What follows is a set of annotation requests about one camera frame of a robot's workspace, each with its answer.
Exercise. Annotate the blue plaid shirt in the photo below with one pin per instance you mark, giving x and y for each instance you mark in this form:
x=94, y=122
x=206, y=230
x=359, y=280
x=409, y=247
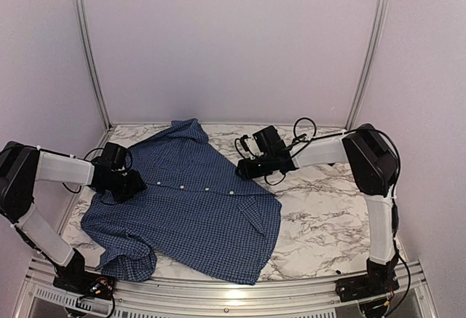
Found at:
x=195, y=210

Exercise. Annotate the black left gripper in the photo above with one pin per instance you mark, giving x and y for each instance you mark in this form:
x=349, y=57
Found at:
x=135, y=188

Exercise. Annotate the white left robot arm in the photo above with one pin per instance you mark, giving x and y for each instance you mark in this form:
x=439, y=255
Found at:
x=29, y=172

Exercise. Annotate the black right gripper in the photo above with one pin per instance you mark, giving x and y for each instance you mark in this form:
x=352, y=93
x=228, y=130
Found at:
x=247, y=171

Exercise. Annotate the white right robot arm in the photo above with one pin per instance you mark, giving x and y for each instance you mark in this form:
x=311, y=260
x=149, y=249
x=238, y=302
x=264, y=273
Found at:
x=375, y=165

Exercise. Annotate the black wrist camera on right gripper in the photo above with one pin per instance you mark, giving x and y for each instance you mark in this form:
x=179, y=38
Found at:
x=243, y=149

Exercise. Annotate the aluminium front frame rail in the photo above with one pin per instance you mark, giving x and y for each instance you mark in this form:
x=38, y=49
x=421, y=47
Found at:
x=166, y=297

